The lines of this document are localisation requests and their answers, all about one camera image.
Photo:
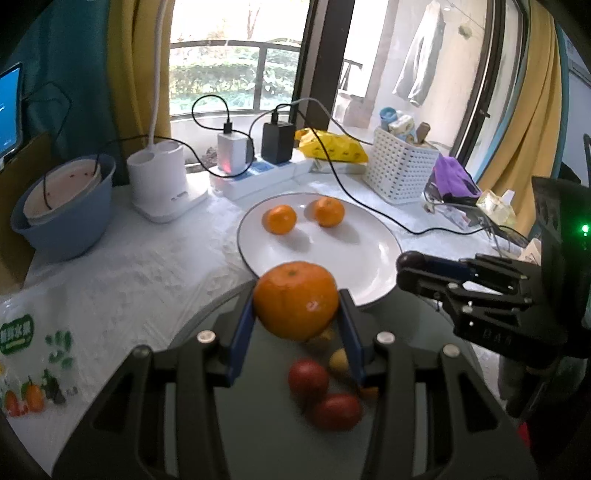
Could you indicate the tablet with blue screen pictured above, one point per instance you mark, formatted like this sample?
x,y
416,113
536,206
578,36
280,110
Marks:
x,y
9,110

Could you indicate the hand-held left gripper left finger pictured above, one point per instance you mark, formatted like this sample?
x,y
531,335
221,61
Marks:
x,y
240,341

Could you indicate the clear plastic packet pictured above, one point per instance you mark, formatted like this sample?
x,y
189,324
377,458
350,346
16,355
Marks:
x,y
450,214

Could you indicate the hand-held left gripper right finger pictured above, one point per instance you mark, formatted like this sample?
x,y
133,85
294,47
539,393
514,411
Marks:
x,y
352,341

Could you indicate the cardboard box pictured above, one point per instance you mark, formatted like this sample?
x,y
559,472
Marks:
x,y
14,258

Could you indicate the yellow plastic bag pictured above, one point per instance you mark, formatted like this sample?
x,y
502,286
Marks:
x,y
332,147

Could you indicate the large orange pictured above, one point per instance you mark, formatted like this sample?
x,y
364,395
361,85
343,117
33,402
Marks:
x,y
295,300

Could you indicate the small orange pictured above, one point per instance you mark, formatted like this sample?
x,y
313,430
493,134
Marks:
x,y
328,211
279,218

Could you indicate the red round fruit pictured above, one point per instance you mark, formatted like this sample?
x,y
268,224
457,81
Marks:
x,y
308,378
335,411

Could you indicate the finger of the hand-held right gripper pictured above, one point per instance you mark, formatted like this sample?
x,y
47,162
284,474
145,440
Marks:
x,y
425,286
450,268

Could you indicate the white plate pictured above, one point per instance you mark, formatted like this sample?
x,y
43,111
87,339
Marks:
x,y
332,258

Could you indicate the white power strip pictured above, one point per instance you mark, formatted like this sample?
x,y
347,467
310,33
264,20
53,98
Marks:
x,y
258,182

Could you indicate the fruit printed plastic bag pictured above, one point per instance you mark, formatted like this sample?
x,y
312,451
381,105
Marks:
x,y
37,364

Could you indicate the white desk lamp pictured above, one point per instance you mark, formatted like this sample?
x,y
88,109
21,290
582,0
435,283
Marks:
x,y
157,180

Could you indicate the dark window frame post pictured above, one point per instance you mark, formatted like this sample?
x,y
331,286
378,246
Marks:
x,y
323,69

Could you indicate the hanging grey garment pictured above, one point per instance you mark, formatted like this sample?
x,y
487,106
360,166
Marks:
x,y
418,64

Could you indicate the grey round mat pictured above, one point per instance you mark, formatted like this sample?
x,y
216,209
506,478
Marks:
x,y
272,434

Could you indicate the teal curtain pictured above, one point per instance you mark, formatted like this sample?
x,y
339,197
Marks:
x,y
69,69

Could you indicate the white charger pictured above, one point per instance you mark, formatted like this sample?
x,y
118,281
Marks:
x,y
231,152

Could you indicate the pink bowl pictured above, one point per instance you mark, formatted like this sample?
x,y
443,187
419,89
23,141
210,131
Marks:
x,y
60,194

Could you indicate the yellow tissue packet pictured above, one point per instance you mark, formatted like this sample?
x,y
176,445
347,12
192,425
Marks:
x,y
494,205

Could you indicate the yellow curtain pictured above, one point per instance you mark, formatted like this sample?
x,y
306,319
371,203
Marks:
x,y
531,115
134,69

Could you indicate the purple cloth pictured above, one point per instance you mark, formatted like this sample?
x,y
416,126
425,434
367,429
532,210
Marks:
x,y
450,180

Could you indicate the balcony railing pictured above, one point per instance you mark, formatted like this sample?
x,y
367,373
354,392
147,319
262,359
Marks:
x,y
261,69

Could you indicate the black charger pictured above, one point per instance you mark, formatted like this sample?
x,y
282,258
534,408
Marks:
x,y
277,143

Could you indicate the blue plastic basin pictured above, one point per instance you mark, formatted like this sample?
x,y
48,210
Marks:
x,y
69,230

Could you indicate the white perforated basket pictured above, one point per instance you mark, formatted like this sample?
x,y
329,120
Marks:
x,y
397,170

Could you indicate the small yellow fruit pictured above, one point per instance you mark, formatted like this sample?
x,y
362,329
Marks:
x,y
323,338
338,360

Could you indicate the beige brown packet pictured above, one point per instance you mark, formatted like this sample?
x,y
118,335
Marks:
x,y
422,131

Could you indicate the blue white packet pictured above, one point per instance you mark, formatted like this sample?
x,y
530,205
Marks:
x,y
396,124

